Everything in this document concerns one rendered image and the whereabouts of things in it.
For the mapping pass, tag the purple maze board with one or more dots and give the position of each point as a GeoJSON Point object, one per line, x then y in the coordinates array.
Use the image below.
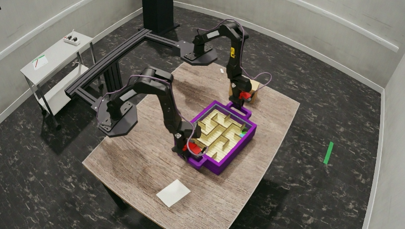
{"type": "Point", "coordinates": [225, 132]}

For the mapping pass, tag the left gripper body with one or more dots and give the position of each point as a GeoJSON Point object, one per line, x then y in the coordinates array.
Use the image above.
{"type": "Point", "coordinates": [237, 96]}

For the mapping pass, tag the white rectangular card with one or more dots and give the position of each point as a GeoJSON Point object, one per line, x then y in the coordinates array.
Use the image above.
{"type": "Point", "coordinates": [173, 193]}

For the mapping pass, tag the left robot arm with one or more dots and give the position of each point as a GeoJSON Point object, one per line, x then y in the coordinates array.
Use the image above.
{"type": "Point", "coordinates": [234, 72]}

